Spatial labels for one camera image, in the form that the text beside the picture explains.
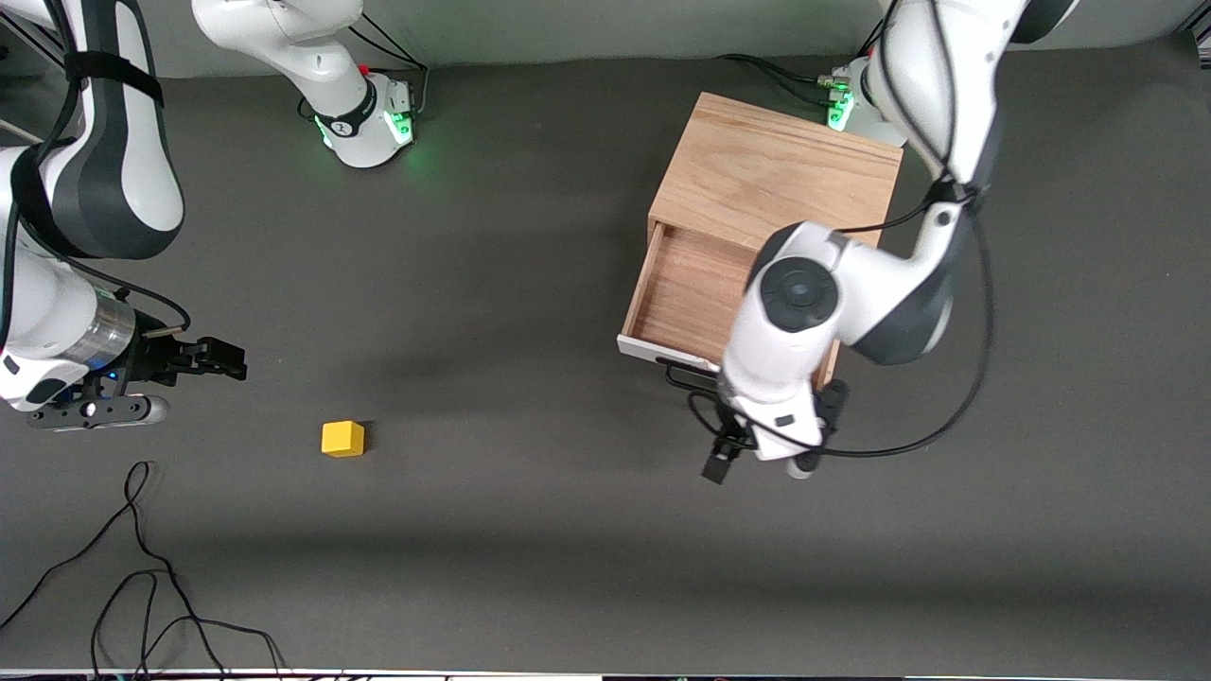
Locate wooden drawer cabinet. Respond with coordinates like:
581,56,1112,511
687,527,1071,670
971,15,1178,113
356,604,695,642
646,92,904,285

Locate thin black loose cable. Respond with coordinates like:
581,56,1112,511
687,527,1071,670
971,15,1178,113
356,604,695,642
0,461,228,681
91,569,290,681

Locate black left base cables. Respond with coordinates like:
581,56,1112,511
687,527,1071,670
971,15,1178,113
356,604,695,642
715,53,852,107

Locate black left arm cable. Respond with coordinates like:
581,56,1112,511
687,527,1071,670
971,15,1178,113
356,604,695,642
688,0,995,459

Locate black right base cables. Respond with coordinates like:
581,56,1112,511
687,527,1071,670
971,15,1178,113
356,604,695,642
298,14,432,122

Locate black drawer handle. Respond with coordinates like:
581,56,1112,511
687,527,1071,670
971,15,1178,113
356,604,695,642
664,358,726,392

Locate black base cables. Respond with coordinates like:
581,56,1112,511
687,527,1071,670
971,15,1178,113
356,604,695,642
298,14,432,122
715,53,852,107

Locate yellow block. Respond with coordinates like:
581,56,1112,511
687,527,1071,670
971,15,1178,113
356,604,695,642
322,420,366,459

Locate white-fronted wooden drawer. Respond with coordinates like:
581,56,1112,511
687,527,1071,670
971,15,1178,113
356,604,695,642
617,221,844,390

